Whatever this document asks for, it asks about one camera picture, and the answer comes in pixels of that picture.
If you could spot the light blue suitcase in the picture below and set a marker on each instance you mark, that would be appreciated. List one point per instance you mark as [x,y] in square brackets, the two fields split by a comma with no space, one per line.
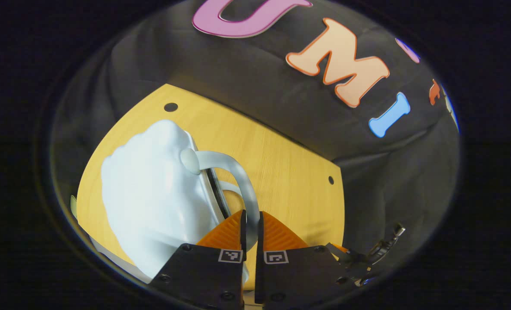
[152,193]

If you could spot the black backdrop cloth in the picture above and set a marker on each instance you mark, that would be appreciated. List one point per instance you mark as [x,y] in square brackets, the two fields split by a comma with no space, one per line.
[255,86]

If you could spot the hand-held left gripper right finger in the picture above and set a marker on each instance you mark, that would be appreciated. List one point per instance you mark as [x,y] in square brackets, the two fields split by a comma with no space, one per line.
[289,275]

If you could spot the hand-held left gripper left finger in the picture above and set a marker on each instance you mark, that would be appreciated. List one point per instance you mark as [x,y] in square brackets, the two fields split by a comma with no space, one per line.
[212,275]

